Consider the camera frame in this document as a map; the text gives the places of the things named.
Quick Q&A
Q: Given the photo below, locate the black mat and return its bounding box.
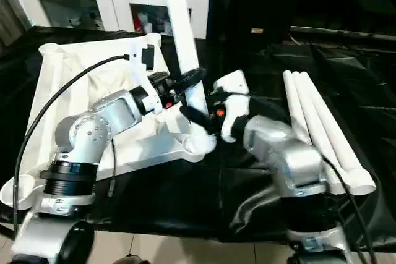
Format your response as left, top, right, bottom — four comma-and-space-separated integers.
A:
0, 25, 396, 246

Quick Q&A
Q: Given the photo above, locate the white plastic table leg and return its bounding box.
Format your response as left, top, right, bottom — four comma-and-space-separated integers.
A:
292, 72, 350, 195
159, 0, 218, 154
282, 71, 314, 148
301, 72, 377, 197

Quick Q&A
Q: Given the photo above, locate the grey curtain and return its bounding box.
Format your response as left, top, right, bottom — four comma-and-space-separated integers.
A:
0, 0, 33, 47

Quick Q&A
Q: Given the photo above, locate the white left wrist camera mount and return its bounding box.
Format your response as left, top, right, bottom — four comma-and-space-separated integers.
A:
128, 40, 163, 115

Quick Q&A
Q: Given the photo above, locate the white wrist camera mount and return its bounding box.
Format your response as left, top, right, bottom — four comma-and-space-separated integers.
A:
213, 70, 252, 143
128, 40, 163, 115

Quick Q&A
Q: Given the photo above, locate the red packet in cabinet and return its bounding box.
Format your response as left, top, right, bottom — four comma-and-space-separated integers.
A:
131, 6, 145, 33

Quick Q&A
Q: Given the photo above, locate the white plastic table top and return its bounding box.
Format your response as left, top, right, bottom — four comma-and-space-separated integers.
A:
0, 32, 217, 212

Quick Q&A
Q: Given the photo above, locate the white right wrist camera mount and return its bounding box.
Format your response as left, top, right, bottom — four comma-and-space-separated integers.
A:
213, 70, 252, 143

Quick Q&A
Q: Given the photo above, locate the black metal rail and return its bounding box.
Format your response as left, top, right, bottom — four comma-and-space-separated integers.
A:
289, 25, 396, 43

